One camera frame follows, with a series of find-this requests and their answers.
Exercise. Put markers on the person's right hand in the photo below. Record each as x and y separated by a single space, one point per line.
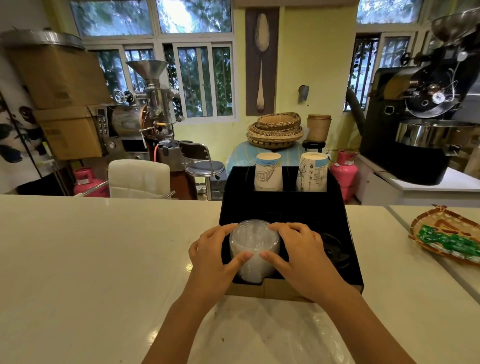
303 262

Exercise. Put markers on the person's left hand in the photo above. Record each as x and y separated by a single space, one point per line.
210 262

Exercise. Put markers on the person's left thumb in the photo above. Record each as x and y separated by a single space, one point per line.
240 260

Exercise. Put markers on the person's right thumb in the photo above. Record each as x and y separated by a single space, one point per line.
272 259

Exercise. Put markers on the stack of clear plastic lids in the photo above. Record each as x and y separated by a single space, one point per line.
255 240

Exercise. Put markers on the person's right forearm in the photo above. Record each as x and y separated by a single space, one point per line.
360 330

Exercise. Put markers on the person's left forearm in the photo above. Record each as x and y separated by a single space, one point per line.
180 330

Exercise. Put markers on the stack of black lids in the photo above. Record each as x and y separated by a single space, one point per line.
333 249

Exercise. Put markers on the black cardboard cup organizer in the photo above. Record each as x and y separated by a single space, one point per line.
318 213

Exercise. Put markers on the blue-rimmed paper cup stack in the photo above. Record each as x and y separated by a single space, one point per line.
268 172

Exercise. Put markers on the line-drawing paper cup stack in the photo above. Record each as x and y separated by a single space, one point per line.
312 172

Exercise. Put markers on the chrome bar stool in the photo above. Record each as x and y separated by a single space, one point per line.
204 168

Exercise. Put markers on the round light blue table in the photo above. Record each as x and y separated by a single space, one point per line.
242 159

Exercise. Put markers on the pink gas cylinder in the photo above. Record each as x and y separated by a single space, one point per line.
343 174
88 183

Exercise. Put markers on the small black stool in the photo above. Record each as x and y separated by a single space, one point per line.
314 145

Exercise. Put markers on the stack of woven baskets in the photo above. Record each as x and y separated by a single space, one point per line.
275 131

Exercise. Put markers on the white padded chair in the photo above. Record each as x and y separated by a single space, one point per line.
138 179

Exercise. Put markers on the white cabinet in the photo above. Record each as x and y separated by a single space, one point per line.
382 191

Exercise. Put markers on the tall woven basket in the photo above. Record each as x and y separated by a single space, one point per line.
319 128

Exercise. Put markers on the small steel coffee roaster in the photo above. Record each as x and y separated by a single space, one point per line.
150 112

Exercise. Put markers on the woven bamboo tray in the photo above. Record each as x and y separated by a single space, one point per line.
442 221

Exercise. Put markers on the large black coffee roaster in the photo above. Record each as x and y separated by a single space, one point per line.
412 150

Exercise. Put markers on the pile of green packets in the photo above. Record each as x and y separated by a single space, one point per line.
450 242

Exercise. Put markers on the wide white-framed window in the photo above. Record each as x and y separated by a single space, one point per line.
195 75

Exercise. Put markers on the small cardboard box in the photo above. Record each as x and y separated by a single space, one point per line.
71 133

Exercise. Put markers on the barred white-framed window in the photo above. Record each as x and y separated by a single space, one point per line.
390 48

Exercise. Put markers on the large cardboard box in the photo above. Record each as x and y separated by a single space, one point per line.
60 77

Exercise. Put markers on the panda ink painting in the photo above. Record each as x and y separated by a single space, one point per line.
15 135

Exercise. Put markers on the round metal lid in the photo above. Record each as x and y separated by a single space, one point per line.
41 37

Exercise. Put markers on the grey wall scoop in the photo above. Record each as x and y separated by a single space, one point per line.
303 93

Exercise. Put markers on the spoon wall picture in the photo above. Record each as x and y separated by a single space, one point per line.
261 60

